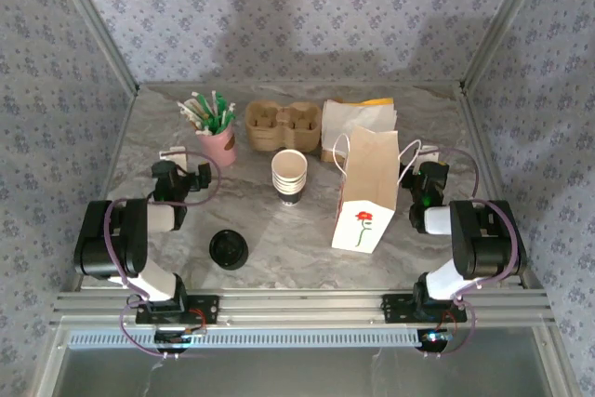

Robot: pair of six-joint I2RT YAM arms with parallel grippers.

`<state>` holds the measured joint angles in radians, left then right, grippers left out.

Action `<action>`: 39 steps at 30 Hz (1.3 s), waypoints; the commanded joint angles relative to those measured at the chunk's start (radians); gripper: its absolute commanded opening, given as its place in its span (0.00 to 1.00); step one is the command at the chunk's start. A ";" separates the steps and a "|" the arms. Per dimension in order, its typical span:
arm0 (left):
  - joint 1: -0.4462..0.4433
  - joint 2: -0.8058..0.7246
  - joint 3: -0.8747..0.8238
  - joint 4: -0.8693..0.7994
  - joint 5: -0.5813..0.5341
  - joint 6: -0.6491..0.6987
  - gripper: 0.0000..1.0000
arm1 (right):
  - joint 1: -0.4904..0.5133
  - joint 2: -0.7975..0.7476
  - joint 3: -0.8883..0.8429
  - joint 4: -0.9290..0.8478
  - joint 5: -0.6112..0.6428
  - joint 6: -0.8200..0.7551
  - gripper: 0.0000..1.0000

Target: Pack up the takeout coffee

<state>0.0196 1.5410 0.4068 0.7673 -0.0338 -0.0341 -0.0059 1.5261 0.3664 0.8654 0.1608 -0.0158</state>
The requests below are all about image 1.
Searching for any white flower print paper bag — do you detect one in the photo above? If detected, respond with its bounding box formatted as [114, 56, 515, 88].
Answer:
[331, 126, 423, 253]

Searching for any black plastic cup lid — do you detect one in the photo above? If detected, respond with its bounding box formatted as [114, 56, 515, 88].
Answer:
[208, 228, 250, 268]

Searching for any brown pulp cup carrier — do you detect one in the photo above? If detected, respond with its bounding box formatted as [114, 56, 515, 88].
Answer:
[245, 99, 324, 138]

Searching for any pink straw holder cup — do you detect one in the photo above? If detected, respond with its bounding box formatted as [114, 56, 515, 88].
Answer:
[195, 126, 239, 168]

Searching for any stack of white paper sheets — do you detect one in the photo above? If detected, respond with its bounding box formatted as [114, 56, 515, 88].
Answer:
[322, 101, 400, 161]

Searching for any brown cardboard base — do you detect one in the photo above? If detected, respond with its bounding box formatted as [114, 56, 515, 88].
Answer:
[319, 134, 349, 165]

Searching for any left controller board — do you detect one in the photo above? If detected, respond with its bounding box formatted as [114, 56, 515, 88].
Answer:
[153, 327, 208, 354]

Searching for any controller board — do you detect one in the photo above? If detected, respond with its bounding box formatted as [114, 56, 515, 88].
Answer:
[416, 327, 455, 353]
[153, 327, 208, 354]

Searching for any right controller board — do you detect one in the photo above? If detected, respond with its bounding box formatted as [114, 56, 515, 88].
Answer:
[416, 327, 455, 353]

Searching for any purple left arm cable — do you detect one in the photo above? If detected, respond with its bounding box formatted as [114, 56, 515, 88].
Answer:
[102, 151, 223, 362]

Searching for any aluminium right side rail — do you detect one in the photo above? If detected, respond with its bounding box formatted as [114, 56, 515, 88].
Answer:
[457, 85, 545, 291]

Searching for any aluminium left side rail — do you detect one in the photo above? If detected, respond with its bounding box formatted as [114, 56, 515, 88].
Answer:
[69, 89, 140, 294]

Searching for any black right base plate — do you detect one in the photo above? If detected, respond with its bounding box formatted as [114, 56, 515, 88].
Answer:
[380, 293, 468, 324]

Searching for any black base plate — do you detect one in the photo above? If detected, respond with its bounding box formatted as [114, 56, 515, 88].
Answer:
[380, 293, 468, 324]
[135, 293, 221, 325]

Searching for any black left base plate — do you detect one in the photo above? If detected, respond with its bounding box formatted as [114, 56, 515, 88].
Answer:
[135, 293, 221, 325]

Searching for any aluminium mounting rail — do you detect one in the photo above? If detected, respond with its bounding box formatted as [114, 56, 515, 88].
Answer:
[49, 288, 558, 328]

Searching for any aluminium left frame post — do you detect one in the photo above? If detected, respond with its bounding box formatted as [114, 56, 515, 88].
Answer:
[45, 0, 141, 94]

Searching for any aluminium frame post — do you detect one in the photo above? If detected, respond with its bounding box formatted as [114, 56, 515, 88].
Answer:
[45, 0, 141, 94]
[458, 0, 555, 92]

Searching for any aluminium right frame post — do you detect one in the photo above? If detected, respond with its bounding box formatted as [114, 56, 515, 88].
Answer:
[458, 0, 555, 92]

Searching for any grey slotted cable duct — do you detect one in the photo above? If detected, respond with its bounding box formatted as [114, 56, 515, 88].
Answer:
[67, 327, 425, 351]

